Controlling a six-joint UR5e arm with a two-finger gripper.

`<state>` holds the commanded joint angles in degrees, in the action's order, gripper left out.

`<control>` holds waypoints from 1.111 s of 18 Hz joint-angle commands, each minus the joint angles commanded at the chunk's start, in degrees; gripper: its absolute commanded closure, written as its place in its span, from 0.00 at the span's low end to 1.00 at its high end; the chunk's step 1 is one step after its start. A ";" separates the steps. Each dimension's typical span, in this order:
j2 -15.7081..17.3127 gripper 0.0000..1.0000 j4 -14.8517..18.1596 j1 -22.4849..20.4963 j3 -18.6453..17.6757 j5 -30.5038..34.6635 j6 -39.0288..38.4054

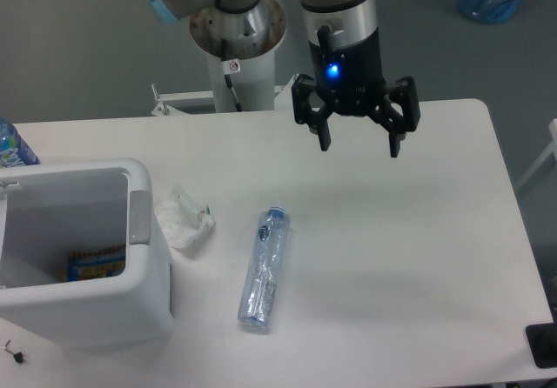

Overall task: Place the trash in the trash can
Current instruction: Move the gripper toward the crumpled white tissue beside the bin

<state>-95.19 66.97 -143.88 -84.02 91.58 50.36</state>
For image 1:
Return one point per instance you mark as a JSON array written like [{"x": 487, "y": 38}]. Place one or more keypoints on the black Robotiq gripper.
[{"x": 350, "y": 81}]

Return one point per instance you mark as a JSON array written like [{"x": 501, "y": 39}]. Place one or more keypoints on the white plastic wrapper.
[{"x": 184, "y": 222}]

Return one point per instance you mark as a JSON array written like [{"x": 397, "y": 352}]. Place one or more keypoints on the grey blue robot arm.
[{"x": 343, "y": 38}]

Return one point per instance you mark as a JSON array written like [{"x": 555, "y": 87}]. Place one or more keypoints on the white plastic trash can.
[{"x": 50, "y": 210}]

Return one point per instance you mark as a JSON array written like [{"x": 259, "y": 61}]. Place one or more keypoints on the crushed clear plastic bottle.
[{"x": 264, "y": 269}]

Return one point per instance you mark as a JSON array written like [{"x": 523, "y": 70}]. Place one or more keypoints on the white furniture leg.
[{"x": 540, "y": 167}]

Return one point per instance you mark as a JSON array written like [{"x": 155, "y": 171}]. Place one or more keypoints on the blue yellow snack packet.
[{"x": 86, "y": 265}]

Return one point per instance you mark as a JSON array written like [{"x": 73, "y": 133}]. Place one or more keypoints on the black device at table edge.
[{"x": 542, "y": 342}]

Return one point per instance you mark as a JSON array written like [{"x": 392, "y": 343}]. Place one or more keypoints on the blue labelled drink bottle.
[{"x": 14, "y": 150}]

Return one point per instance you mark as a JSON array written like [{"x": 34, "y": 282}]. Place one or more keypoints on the white metal base frame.
[{"x": 202, "y": 102}]

